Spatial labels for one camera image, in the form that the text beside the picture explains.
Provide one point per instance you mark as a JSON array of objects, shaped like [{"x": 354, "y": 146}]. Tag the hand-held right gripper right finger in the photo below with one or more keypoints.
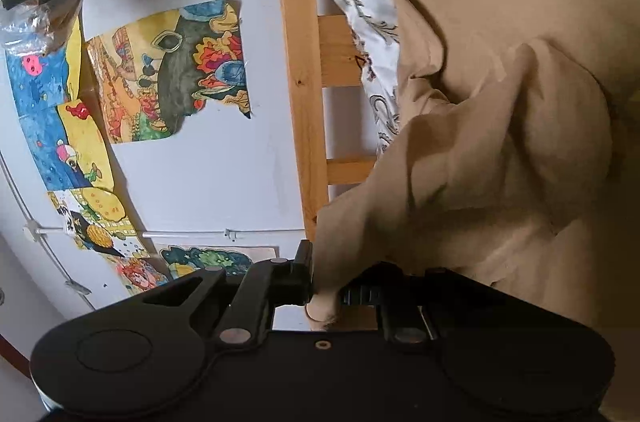
[{"x": 362, "y": 294}]

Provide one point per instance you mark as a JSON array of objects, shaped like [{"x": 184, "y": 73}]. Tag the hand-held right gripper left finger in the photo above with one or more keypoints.
[{"x": 300, "y": 282}]

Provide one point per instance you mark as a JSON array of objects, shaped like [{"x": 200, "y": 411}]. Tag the tan hooded zip jacket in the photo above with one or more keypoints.
[{"x": 500, "y": 127}]

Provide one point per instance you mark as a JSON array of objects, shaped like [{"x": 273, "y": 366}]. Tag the blond figure wall poster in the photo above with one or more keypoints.
[{"x": 215, "y": 259}]

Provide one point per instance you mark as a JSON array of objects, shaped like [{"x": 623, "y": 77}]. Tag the white wall pipe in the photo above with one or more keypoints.
[{"x": 200, "y": 232}]

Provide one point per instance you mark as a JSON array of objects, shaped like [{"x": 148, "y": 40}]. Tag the red-haired figure wall poster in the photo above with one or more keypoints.
[{"x": 142, "y": 274}]

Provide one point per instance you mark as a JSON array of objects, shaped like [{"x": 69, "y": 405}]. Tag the wooden bed frame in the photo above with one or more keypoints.
[{"x": 300, "y": 77}]

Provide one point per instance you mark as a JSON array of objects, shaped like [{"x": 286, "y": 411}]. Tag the landscape drawing wall poster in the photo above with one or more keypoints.
[{"x": 175, "y": 72}]

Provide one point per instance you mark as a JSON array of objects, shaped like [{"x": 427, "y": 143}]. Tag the blue and yellow wall poster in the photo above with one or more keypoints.
[{"x": 70, "y": 147}]

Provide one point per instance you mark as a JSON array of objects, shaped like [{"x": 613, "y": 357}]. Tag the blue sea wall poster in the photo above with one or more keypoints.
[{"x": 42, "y": 72}]

